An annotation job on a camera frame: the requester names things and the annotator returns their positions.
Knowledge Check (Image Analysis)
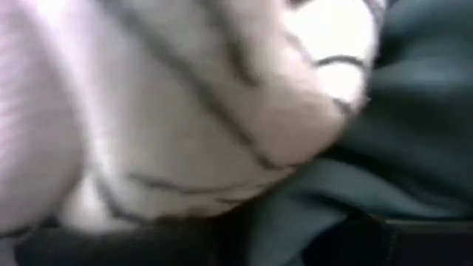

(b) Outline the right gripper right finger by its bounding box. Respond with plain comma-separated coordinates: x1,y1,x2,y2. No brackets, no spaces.
301,216,473,266

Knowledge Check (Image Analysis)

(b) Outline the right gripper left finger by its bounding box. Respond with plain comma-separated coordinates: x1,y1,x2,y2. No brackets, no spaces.
14,216,254,266

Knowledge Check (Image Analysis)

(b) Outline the teal shirt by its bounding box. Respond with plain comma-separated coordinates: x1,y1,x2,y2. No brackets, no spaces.
245,0,473,266

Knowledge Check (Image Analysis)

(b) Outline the grey patterned garment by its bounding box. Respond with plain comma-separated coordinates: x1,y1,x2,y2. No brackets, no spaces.
0,0,388,237

